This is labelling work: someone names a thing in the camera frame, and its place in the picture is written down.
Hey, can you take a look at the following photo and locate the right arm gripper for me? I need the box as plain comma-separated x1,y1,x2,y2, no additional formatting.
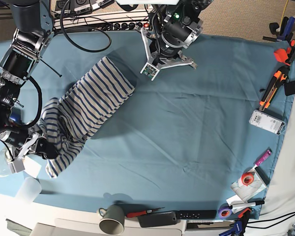
0,128,59,174

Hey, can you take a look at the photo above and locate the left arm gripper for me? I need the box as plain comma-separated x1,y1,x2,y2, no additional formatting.
135,26,197,81

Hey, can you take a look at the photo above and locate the blue white striped T-shirt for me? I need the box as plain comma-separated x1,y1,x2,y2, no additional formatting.
34,57,135,178

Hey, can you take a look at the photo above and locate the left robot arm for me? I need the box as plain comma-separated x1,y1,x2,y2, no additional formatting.
134,0,212,81

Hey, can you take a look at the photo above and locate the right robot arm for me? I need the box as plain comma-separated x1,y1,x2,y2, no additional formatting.
0,0,58,174

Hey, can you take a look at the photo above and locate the white paper card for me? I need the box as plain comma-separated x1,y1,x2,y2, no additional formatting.
23,156,42,178

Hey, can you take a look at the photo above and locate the clear plastic bottle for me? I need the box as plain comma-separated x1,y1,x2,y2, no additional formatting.
0,148,14,178

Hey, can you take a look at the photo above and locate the black power strip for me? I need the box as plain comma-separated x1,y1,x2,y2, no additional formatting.
96,22,150,31

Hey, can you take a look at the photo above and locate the translucent plastic cup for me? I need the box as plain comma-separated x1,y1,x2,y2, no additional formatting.
15,177,42,204

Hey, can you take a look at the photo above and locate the teal table cloth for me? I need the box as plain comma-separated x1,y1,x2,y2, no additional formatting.
0,30,295,219

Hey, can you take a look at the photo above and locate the white labelled box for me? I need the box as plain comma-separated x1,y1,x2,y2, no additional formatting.
249,110,285,135

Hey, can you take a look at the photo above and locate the orange utility knife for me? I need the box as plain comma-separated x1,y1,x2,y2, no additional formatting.
259,66,290,111

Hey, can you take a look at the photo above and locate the grey ceramic mug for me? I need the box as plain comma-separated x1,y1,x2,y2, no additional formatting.
97,205,125,236

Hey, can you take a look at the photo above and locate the orange black clamp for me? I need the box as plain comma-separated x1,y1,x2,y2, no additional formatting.
274,39,295,66

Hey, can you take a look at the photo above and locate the purple pen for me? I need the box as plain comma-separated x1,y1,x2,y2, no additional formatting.
254,148,272,167

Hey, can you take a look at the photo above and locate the orange tape roll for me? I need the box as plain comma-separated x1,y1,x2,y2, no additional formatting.
241,172,254,186

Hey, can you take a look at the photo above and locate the printed paper sheet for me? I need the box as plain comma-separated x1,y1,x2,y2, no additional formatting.
231,171,267,202

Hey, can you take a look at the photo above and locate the black remote control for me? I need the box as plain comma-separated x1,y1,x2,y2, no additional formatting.
176,210,217,220

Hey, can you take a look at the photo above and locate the black smartphone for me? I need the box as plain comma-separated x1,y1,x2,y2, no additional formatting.
138,211,177,228

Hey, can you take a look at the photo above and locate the purple tape roll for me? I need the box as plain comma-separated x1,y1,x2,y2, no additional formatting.
218,206,233,219

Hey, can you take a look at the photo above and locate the blue bar clamp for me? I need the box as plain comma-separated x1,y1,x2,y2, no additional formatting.
219,207,252,236

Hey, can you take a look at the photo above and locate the black cable tie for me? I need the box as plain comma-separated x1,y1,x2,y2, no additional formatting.
40,59,62,78

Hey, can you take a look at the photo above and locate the red handled screwdriver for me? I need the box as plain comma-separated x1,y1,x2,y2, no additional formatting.
126,207,163,218

